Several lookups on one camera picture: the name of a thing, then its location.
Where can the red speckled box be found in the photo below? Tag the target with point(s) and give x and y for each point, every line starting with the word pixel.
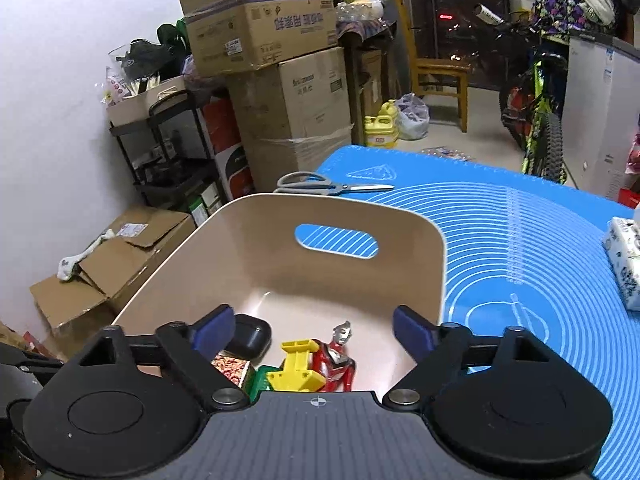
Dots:
pixel 232 367

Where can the yellow plastic toy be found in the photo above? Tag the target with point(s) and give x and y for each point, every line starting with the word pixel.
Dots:
pixel 297 365

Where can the wooden chair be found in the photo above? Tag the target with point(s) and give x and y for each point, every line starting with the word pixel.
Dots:
pixel 440 67

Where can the clear plastic packet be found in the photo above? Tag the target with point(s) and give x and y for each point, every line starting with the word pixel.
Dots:
pixel 447 154

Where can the clear plastic bag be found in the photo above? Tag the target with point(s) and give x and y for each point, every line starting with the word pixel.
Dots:
pixel 412 117

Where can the black earbuds case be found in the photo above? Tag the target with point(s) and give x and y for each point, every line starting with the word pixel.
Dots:
pixel 250 337

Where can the taped cardboard box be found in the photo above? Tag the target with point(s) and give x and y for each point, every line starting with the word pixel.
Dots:
pixel 250 25

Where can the white chest freezer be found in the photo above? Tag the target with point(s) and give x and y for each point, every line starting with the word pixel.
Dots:
pixel 595 110

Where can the red printed bag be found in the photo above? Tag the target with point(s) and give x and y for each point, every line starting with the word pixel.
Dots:
pixel 35 342

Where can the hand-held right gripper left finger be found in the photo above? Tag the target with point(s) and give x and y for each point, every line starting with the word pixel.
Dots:
pixel 215 330

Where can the red silver figure toy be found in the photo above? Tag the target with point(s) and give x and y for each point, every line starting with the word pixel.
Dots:
pixel 335 360

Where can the wooden table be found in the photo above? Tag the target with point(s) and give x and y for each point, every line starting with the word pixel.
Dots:
pixel 352 90

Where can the green black bicycle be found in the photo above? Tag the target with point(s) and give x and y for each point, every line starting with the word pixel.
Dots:
pixel 550 145

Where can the colorful patterned garment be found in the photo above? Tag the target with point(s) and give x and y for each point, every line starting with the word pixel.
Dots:
pixel 557 0

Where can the black utility cart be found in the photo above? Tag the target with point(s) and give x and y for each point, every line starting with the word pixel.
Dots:
pixel 170 185

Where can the tall cardboard box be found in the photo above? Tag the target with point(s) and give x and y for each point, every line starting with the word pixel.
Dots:
pixel 295 110

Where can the blue silicone mat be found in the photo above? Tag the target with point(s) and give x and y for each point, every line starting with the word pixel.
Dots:
pixel 525 260

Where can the grey scissors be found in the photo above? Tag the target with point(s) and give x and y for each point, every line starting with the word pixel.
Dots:
pixel 360 188

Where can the beige plastic basin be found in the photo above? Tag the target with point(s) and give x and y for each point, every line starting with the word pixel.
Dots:
pixel 350 285

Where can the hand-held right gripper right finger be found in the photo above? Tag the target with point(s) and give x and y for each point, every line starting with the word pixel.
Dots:
pixel 412 332

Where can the red white box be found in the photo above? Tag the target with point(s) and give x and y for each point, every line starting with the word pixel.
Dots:
pixel 230 160

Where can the white sock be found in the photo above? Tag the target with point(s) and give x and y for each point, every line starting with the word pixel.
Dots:
pixel 67 266

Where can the dark green bag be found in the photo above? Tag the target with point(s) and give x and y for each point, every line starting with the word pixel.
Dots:
pixel 150 52

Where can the green toy piece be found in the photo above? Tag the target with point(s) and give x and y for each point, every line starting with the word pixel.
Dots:
pixel 261 382

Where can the white paper bag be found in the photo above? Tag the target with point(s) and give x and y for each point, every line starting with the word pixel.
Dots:
pixel 135 105

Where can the white tissue pack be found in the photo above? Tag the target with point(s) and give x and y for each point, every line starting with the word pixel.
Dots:
pixel 625 260

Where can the green box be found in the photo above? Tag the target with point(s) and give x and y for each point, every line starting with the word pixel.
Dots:
pixel 200 207

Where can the yellow plastic jug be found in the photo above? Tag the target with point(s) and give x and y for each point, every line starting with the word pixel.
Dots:
pixel 380 132

